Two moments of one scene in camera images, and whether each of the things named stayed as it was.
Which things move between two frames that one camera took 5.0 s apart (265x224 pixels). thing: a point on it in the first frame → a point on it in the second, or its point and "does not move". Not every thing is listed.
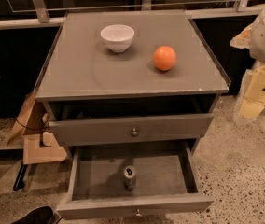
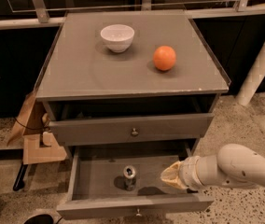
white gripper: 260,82 → 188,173
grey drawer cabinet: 131,82 does not move
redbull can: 129,175 does not move
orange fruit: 164,58 does not move
